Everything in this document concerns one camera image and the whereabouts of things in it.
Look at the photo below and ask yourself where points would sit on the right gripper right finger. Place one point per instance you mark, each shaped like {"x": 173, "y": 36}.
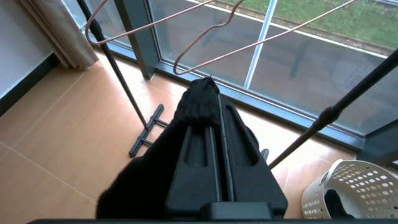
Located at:
{"x": 255, "y": 189}

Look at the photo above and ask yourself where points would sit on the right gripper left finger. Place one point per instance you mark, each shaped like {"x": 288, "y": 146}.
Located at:
{"x": 192, "y": 186}

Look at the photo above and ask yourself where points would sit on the pink clothes hanger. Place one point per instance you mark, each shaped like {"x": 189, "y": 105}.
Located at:
{"x": 140, "y": 28}
{"x": 248, "y": 45}

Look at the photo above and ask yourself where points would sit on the heap of clothes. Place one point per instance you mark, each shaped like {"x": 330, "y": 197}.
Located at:
{"x": 335, "y": 205}

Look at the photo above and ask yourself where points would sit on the white laundry basket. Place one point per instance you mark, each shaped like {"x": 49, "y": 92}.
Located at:
{"x": 367, "y": 186}

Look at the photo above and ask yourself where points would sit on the black clothes rack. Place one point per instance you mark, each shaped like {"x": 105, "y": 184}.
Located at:
{"x": 124, "y": 84}

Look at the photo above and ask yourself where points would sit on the window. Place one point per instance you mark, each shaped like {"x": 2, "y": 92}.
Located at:
{"x": 295, "y": 62}

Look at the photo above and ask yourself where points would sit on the beige curtain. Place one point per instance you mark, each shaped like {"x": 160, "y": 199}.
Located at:
{"x": 65, "y": 34}

